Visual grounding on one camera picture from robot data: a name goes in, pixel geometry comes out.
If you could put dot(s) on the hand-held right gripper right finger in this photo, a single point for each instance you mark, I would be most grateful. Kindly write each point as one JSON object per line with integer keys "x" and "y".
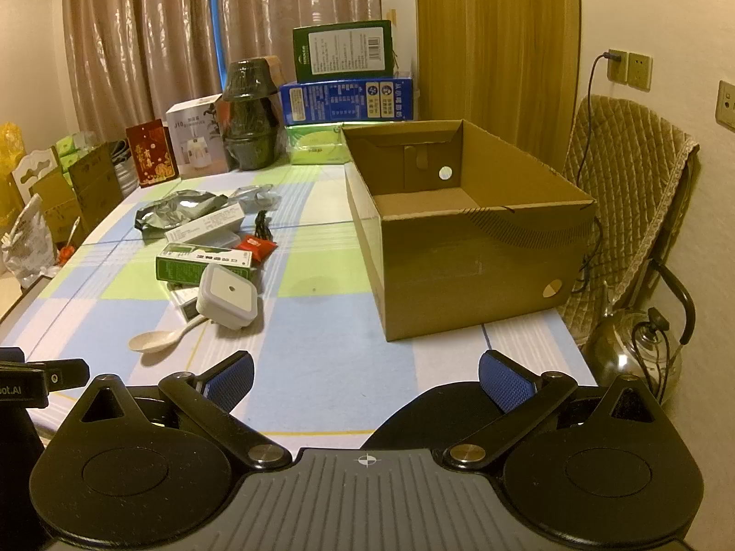
{"x": 508, "y": 381}

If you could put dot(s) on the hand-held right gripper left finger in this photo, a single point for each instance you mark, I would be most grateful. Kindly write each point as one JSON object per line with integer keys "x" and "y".
{"x": 229, "y": 381}

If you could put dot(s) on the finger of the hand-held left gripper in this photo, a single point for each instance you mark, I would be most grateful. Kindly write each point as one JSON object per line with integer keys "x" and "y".
{"x": 63, "y": 376}

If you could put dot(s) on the white square night light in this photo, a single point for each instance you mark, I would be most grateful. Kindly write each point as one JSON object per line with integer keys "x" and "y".
{"x": 227, "y": 298}

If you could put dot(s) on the cardboard box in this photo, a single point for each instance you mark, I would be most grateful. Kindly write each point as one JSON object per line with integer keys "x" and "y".
{"x": 476, "y": 264}

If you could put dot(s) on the green medicine box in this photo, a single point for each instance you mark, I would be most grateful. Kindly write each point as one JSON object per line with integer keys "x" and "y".
{"x": 189, "y": 264}

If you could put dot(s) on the red snack packet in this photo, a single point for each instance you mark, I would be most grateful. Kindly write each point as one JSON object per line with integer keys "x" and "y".
{"x": 258, "y": 248}

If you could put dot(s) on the silver foil bag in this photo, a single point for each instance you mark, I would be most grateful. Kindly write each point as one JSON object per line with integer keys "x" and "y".
{"x": 172, "y": 212}

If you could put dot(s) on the clear clamshell package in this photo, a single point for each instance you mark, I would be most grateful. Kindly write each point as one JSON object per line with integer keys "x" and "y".
{"x": 258, "y": 196}

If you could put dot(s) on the checkered cloth desktop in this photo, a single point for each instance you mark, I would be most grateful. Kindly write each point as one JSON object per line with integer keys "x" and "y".
{"x": 321, "y": 356}

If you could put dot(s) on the beige spoon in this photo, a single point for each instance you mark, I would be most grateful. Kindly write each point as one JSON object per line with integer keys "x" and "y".
{"x": 152, "y": 341}

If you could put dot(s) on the small white box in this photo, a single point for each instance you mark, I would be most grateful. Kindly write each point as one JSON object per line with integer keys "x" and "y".
{"x": 185, "y": 301}

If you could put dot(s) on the metal kettle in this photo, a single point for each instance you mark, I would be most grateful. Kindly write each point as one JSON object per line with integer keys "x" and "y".
{"x": 626, "y": 356}

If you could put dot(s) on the white plastic bag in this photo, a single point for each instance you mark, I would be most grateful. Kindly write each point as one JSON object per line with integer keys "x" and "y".
{"x": 28, "y": 247}

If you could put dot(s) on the white medicine box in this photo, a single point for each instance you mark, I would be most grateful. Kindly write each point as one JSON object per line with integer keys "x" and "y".
{"x": 204, "y": 224}

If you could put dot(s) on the white ornate cutout board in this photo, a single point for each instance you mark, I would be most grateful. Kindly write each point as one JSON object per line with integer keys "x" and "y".
{"x": 34, "y": 172}

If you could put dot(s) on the yellow plastic bag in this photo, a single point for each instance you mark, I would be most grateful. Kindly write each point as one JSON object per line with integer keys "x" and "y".
{"x": 10, "y": 172}

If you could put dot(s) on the green tissue packs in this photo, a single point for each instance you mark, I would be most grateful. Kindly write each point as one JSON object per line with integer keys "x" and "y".
{"x": 72, "y": 149}

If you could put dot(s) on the chair with quilted cover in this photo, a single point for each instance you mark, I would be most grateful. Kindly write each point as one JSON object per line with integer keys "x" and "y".
{"x": 626, "y": 183}

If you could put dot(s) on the red gift box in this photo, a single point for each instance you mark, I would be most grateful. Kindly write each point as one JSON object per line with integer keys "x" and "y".
{"x": 150, "y": 152}

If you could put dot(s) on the white appliance box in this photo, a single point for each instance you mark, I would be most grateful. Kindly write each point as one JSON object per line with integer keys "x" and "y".
{"x": 198, "y": 138}

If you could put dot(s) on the light green tissue pack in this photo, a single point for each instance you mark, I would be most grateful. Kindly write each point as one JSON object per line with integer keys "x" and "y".
{"x": 313, "y": 146}

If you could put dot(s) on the stacked black flower pots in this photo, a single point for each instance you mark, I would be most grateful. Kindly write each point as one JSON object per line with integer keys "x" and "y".
{"x": 250, "y": 120}

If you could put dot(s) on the blue carton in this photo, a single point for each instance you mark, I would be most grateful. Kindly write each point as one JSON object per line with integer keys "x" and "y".
{"x": 344, "y": 100}

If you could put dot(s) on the brown box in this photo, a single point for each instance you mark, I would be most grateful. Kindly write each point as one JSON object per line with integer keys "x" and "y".
{"x": 277, "y": 69}

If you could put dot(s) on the wooden wardrobe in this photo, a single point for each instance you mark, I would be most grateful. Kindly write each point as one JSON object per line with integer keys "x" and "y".
{"x": 494, "y": 40}

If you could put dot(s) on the beige curtains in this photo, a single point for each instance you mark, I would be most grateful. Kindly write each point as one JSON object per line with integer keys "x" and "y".
{"x": 149, "y": 40}

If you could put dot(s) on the dark green carton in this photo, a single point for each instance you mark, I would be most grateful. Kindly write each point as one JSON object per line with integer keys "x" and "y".
{"x": 344, "y": 51}

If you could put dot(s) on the wall outlet with plug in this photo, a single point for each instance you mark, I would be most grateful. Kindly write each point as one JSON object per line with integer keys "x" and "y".
{"x": 618, "y": 66}

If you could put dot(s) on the beige wall outlet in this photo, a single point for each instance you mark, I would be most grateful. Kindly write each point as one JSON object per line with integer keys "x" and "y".
{"x": 639, "y": 70}

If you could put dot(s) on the beige wall socket plate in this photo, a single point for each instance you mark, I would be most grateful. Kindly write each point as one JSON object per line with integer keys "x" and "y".
{"x": 726, "y": 104}

